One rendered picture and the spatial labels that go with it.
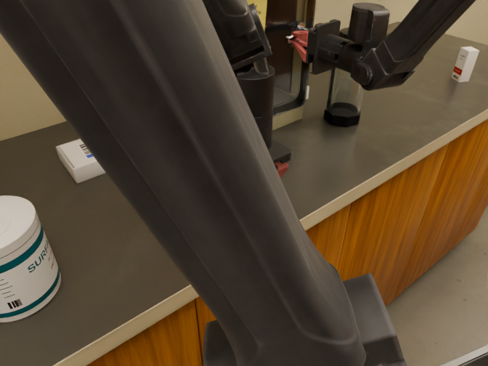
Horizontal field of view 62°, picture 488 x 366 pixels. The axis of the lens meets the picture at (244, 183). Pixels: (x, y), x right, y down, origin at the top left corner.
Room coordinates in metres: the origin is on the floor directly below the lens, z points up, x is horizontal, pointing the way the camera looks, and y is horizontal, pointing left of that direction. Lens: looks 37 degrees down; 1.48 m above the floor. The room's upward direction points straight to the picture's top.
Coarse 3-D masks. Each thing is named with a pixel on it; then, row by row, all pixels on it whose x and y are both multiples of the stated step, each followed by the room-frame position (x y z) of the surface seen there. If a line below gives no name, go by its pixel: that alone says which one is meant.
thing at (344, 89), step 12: (336, 72) 0.99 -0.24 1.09; (348, 72) 0.97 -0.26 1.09; (336, 84) 0.99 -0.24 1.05; (348, 84) 0.97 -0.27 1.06; (336, 96) 0.98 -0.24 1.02; (348, 96) 0.97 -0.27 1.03; (360, 96) 0.98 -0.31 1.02; (336, 108) 0.98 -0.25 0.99; (348, 108) 0.97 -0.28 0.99; (360, 108) 1.00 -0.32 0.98
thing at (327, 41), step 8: (320, 24) 0.83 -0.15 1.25; (328, 24) 0.83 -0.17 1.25; (336, 24) 0.85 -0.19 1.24; (320, 32) 0.82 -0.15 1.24; (328, 32) 0.83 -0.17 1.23; (336, 32) 0.85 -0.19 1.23; (320, 40) 0.82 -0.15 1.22; (328, 40) 0.81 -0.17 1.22; (336, 40) 0.80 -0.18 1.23; (344, 40) 0.80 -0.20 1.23; (320, 48) 0.81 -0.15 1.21; (328, 48) 0.80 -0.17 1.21; (336, 48) 0.79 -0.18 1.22; (320, 56) 0.81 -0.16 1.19; (328, 56) 0.79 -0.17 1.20; (336, 56) 0.79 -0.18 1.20; (312, 64) 0.83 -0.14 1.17; (320, 64) 0.83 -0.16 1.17; (328, 64) 0.81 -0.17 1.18; (336, 64) 0.78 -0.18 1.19; (312, 72) 0.82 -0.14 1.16; (320, 72) 0.83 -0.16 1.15
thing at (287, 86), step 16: (272, 0) 0.92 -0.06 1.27; (288, 0) 0.95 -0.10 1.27; (304, 0) 0.98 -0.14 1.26; (272, 16) 0.92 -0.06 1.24; (288, 16) 0.95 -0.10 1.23; (304, 16) 0.98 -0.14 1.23; (272, 32) 0.92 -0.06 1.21; (288, 32) 0.95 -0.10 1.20; (272, 48) 0.92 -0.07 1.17; (288, 48) 0.95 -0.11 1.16; (304, 48) 0.99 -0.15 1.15; (272, 64) 0.92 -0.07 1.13; (288, 64) 0.96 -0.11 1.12; (304, 64) 0.99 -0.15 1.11; (288, 80) 0.96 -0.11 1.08; (304, 80) 0.99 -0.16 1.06; (288, 96) 0.96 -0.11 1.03; (304, 96) 1.00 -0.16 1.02
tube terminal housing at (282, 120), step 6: (300, 108) 1.01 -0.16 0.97; (282, 114) 0.97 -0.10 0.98; (288, 114) 0.98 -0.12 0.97; (294, 114) 1.00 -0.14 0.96; (300, 114) 1.01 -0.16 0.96; (276, 120) 0.95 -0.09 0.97; (282, 120) 0.97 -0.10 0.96; (288, 120) 0.98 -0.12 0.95; (294, 120) 1.00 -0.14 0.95; (276, 126) 0.95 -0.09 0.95
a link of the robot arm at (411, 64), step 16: (432, 0) 0.62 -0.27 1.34; (448, 0) 0.59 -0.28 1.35; (464, 0) 0.59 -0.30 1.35; (416, 16) 0.64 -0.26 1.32; (432, 16) 0.61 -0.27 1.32; (448, 16) 0.60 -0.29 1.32; (400, 32) 0.66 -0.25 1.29; (416, 32) 0.63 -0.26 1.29; (432, 32) 0.62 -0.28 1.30; (384, 48) 0.67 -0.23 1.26; (400, 48) 0.65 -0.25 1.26; (416, 48) 0.63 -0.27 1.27; (368, 64) 0.69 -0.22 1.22; (384, 64) 0.66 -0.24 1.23; (400, 64) 0.64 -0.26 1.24; (416, 64) 0.66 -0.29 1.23; (384, 80) 0.66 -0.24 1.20; (400, 80) 0.69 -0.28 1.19
